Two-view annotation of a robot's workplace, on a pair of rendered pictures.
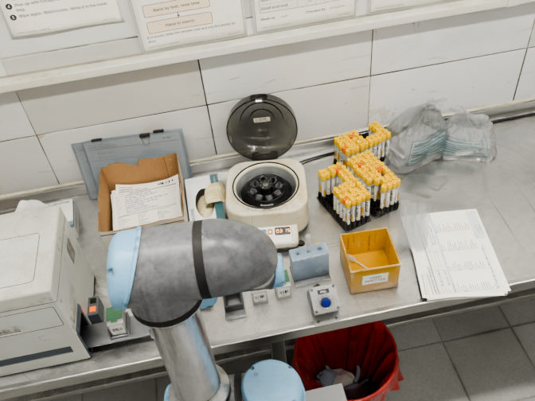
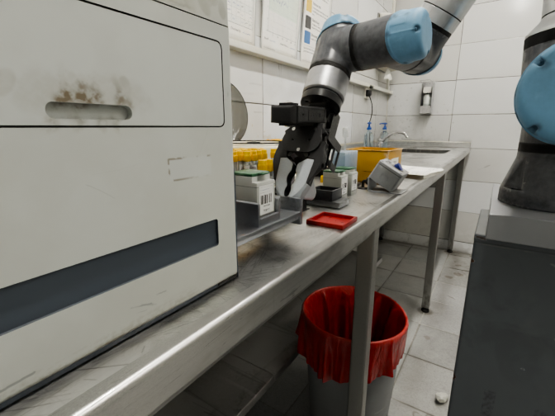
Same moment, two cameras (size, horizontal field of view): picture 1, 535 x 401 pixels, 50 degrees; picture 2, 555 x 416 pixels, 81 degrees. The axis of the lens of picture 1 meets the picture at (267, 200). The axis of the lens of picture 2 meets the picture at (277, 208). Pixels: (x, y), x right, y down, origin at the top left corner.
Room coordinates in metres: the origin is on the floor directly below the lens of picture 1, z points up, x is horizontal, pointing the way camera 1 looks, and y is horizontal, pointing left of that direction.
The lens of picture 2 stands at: (0.53, 0.73, 1.04)
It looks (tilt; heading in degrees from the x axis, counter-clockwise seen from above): 14 degrees down; 309
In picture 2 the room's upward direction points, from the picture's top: straight up
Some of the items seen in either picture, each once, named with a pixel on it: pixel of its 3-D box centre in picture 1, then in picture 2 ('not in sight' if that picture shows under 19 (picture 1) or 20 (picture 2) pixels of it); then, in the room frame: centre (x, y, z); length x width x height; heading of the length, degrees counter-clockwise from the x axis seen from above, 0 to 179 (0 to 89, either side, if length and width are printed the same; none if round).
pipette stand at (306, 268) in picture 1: (309, 262); (343, 169); (0.96, -0.09, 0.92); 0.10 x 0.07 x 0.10; 98
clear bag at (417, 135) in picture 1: (415, 128); not in sight; (1.43, -0.50, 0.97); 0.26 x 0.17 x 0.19; 117
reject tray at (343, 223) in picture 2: not in sight; (332, 219); (0.81, 0.23, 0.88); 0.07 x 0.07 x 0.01; 6
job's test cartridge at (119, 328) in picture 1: (117, 321); (252, 197); (0.83, 0.41, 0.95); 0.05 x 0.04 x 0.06; 6
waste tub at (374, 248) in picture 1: (369, 260); (372, 164); (0.95, -0.25, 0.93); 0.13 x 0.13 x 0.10; 3
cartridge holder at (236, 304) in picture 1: (233, 301); (325, 196); (0.89, 0.12, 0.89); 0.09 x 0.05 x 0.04; 5
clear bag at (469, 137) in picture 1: (468, 130); not in sight; (1.41, -0.68, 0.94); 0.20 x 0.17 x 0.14; 68
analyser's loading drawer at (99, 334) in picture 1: (111, 329); (242, 219); (0.83, 0.44, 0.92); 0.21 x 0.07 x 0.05; 96
